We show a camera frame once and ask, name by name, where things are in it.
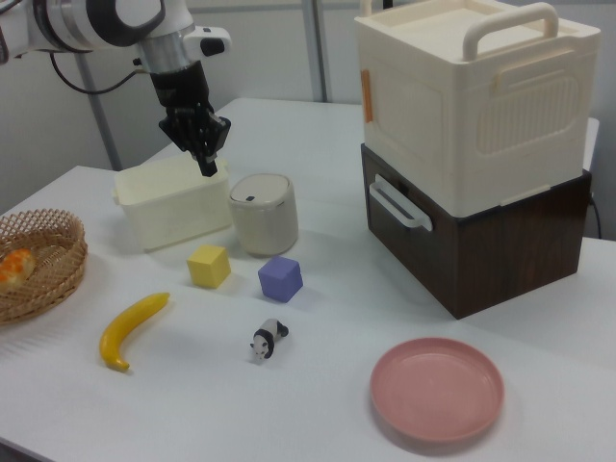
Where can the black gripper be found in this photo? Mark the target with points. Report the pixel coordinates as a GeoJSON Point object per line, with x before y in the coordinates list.
{"type": "Point", "coordinates": [185, 101]}

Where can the dark wood drawer box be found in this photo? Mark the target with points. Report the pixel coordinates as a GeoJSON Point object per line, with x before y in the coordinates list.
{"type": "Point", "coordinates": [510, 260]}

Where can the yellow toy banana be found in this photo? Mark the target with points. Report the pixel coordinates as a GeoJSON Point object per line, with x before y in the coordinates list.
{"type": "Point", "coordinates": [125, 327]}

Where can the pink plate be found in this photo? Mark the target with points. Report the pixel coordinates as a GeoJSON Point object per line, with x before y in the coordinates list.
{"type": "Point", "coordinates": [435, 390]}

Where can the beige dustbin lid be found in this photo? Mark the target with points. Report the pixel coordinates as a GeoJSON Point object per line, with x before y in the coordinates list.
{"type": "Point", "coordinates": [257, 190]}

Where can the orange glazed bread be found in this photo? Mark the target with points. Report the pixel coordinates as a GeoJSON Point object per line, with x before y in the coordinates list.
{"type": "Point", "coordinates": [14, 267]}

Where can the woven wicker basket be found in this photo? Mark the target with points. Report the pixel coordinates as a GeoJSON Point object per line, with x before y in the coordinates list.
{"type": "Point", "coordinates": [58, 274]}

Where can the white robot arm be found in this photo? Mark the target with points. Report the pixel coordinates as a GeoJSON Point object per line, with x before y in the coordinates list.
{"type": "Point", "coordinates": [72, 24]}

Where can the yellow cube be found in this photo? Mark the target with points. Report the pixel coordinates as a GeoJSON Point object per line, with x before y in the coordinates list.
{"type": "Point", "coordinates": [207, 267]}

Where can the small black background object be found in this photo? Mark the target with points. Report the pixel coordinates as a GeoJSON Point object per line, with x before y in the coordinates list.
{"type": "Point", "coordinates": [386, 4]}

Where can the grey metal frame post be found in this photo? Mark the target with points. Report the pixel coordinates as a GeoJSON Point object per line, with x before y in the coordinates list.
{"type": "Point", "coordinates": [318, 48]}
{"type": "Point", "coordinates": [107, 135]}

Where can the beige round dustbin body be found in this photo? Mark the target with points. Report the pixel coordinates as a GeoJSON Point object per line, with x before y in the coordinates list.
{"type": "Point", "coordinates": [264, 226]}

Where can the panda figurine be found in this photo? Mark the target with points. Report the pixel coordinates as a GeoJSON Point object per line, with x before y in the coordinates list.
{"type": "Point", "coordinates": [265, 337]}

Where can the cream open plastic container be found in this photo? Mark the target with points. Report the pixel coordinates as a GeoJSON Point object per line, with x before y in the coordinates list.
{"type": "Point", "coordinates": [168, 216]}

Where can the orange tape strip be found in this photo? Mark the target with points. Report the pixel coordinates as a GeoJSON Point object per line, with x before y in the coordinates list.
{"type": "Point", "coordinates": [367, 96]}

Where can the purple cube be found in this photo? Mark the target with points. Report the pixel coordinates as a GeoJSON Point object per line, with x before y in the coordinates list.
{"type": "Point", "coordinates": [279, 281]}

